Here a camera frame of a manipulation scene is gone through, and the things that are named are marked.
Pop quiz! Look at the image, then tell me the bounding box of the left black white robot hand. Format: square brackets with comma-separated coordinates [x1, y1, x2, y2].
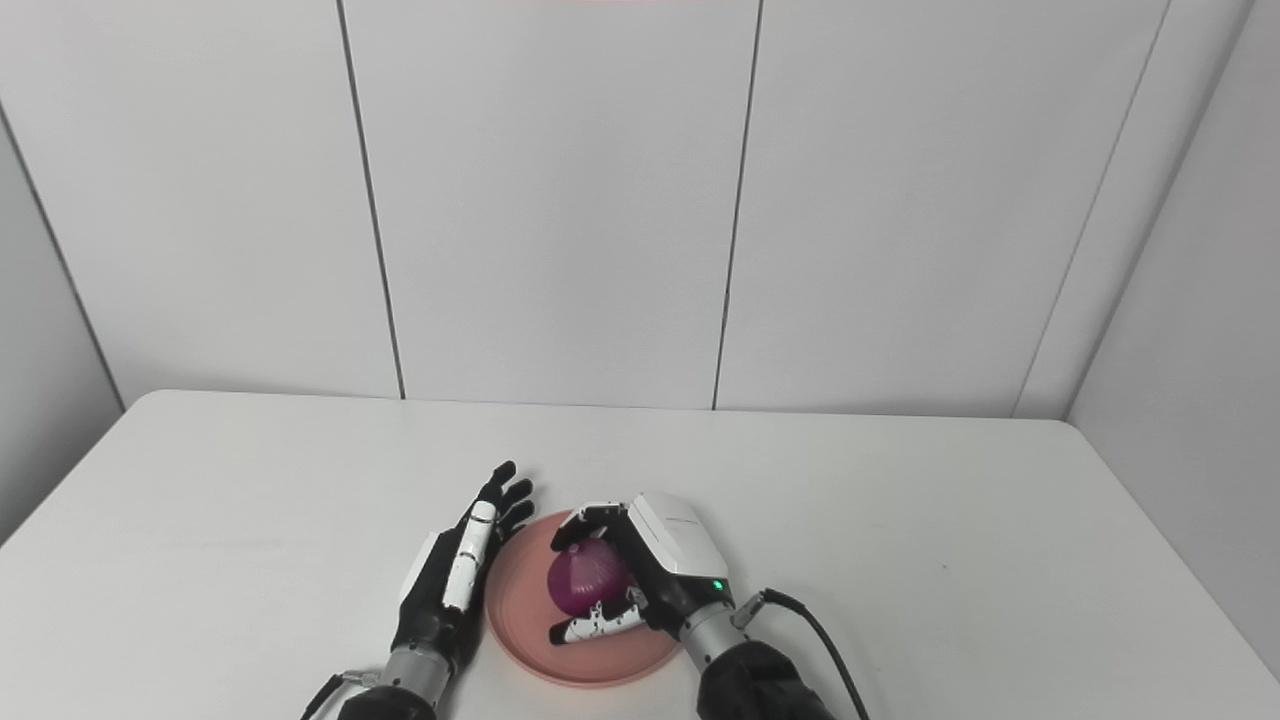
[390, 461, 536, 673]

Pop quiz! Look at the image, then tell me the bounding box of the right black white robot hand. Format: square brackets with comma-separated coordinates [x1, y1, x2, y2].
[548, 491, 736, 647]

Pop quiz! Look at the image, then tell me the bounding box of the purple red onion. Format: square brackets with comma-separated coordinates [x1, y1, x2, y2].
[548, 538, 635, 618]

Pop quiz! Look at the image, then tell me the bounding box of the pink round plate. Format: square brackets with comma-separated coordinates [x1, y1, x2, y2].
[484, 509, 689, 689]

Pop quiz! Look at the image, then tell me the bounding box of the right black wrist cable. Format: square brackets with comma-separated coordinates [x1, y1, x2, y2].
[731, 588, 871, 720]

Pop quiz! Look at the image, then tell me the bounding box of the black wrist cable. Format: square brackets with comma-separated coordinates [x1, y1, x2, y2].
[731, 588, 871, 720]
[300, 670, 383, 720]

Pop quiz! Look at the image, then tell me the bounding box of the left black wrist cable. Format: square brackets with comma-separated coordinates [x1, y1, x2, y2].
[300, 670, 383, 720]

